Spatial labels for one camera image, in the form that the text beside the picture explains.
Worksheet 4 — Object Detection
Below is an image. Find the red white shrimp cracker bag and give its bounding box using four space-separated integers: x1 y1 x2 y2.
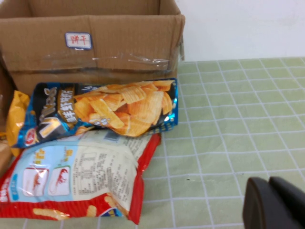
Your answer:
0 132 162 225

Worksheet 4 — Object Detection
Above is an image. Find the white blue-bordered label sticker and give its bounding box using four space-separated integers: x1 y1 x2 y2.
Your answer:
64 32 93 51

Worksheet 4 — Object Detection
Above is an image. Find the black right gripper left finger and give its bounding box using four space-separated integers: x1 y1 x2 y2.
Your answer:
242 177 301 229

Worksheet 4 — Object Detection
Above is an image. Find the small yellow snack bag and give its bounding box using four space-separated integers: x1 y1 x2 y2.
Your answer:
5 90 31 157

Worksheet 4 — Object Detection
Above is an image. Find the blue Vikar chips bag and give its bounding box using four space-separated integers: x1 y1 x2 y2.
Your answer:
18 78 179 149

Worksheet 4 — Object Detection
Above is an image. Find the cardboard box with printed base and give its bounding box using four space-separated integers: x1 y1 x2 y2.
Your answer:
0 51 17 134

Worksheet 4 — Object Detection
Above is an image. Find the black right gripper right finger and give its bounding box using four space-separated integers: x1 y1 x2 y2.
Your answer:
269 176 305 229

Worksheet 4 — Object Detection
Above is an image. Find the brown biscuit packet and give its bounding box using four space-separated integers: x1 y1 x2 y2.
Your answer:
0 140 13 176

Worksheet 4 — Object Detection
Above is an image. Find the cardboard box with taped front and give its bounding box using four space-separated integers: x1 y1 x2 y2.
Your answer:
0 0 186 96

